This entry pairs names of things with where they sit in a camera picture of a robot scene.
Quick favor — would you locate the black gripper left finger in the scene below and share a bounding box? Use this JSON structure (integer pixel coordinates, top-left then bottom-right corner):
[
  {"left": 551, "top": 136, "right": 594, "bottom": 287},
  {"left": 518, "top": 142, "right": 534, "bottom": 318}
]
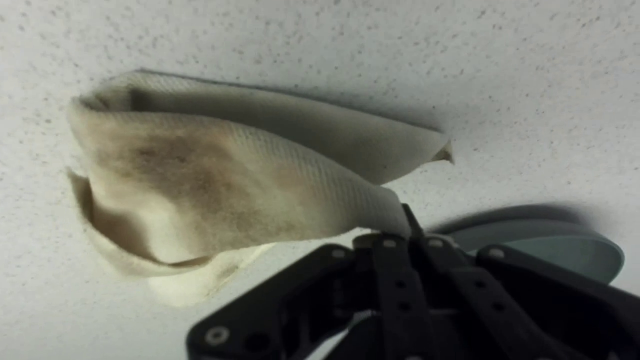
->
[{"left": 186, "top": 234, "right": 410, "bottom": 360}]

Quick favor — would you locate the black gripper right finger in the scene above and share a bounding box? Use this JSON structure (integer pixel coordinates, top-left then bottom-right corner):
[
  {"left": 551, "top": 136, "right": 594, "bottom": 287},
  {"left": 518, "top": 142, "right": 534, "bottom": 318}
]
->
[{"left": 397, "top": 229, "right": 640, "bottom": 360}]

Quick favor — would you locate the stained beige towel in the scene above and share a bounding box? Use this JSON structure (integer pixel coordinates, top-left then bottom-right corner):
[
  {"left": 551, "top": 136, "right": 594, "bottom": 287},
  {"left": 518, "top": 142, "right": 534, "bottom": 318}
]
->
[{"left": 67, "top": 70, "right": 449, "bottom": 307}]

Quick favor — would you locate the dark green plate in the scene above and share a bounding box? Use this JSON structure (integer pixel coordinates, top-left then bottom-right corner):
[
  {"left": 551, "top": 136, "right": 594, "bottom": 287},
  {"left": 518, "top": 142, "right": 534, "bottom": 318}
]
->
[{"left": 434, "top": 205, "right": 624, "bottom": 284}]

